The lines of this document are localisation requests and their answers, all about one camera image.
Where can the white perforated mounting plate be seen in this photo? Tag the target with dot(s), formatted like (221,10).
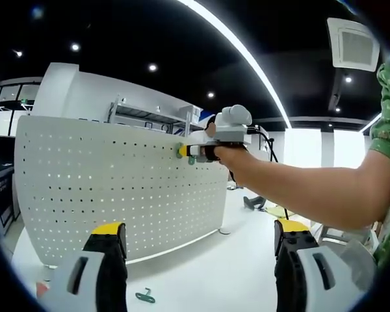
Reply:
(117,195)

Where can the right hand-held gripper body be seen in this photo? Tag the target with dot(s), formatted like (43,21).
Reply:
(232,126)

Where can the person's right hand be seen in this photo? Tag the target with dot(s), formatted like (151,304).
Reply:
(234,159)

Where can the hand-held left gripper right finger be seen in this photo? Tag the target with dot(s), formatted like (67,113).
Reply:
(338,279)

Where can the person's left hand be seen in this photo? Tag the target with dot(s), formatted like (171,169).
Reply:
(43,290)

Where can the ceiling air conditioner vent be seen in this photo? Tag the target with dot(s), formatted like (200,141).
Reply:
(354,45)

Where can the group of ceiling spotlights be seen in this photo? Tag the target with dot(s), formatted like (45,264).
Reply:
(152,67)

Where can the metal shelf rack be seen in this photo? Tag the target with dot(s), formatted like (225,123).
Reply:
(143,115)

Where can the person's green patterned shirt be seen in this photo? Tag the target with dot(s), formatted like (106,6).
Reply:
(388,136)

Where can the grey mesh office chair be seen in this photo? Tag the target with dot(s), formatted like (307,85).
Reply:
(354,260)

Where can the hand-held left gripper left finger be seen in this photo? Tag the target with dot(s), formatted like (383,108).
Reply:
(68,282)

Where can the yellow paper sheet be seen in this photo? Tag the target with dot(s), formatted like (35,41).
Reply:
(278,211)

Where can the black curved object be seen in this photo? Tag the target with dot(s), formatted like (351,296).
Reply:
(253,203)

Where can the dark grey cabinet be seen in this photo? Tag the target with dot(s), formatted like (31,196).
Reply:
(1,198)

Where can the long ceiling strip light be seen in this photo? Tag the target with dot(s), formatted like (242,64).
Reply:
(247,55)

